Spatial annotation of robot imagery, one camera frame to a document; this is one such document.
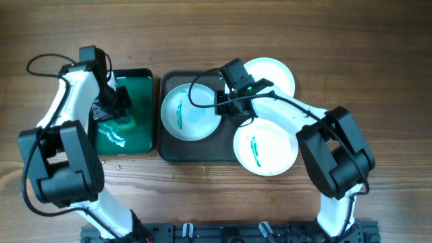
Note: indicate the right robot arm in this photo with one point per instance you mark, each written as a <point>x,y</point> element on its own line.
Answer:
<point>335,153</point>

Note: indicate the dark brown serving tray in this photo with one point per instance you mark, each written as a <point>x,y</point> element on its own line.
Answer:
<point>217,147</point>

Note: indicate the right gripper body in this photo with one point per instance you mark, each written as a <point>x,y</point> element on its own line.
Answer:
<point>221,96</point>

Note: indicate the green water tray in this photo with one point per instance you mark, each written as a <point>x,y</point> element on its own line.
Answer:
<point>136,136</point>

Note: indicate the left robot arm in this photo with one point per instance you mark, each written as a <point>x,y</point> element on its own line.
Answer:
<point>62,172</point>

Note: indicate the green scrub sponge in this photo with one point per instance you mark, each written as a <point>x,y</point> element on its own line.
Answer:
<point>123,123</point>

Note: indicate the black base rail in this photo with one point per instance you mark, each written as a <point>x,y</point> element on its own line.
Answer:
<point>300,231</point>

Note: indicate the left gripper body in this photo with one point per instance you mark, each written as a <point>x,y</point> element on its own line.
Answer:
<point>109,102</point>

